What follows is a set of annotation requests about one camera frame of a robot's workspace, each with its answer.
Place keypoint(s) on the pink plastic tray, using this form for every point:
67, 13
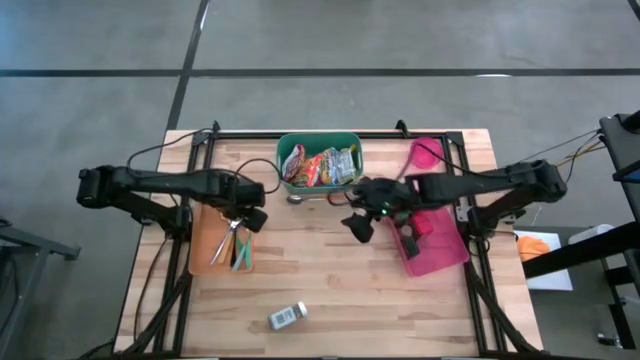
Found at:
440, 250

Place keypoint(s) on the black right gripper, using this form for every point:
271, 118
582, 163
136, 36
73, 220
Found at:
395, 197

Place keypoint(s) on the green plastic bin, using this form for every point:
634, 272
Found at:
320, 141

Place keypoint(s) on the black metal table frame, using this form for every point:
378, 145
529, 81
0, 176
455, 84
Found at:
250, 135

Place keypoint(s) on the orange plastic tray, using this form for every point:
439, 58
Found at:
205, 250

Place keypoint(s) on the pink plastic bowl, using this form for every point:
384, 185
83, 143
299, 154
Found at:
427, 156

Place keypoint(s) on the spice jar with white lid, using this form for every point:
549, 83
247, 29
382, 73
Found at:
285, 316

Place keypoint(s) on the white container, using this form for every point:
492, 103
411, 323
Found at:
590, 232

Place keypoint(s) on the orange cloth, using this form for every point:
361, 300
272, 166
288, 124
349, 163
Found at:
532, 248

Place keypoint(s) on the grey metal table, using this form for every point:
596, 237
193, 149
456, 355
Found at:
30, 247

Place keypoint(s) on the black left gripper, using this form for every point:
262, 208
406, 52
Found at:
222, 190

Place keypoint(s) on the small clear spice jar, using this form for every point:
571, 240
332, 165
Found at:
406, 231

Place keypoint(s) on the small black floor object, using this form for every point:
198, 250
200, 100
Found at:
610, 341

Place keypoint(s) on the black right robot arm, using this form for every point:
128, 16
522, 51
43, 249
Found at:
490, 180

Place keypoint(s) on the plain silver spoon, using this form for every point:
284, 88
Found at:
222, 245

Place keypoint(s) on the white sheet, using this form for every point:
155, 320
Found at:
550, 280

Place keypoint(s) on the black equipment cart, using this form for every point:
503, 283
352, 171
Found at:
625, 150

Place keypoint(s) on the silver ramen packet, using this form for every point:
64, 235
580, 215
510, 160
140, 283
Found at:
347, 165

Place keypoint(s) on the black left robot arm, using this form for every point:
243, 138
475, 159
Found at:
150, 181

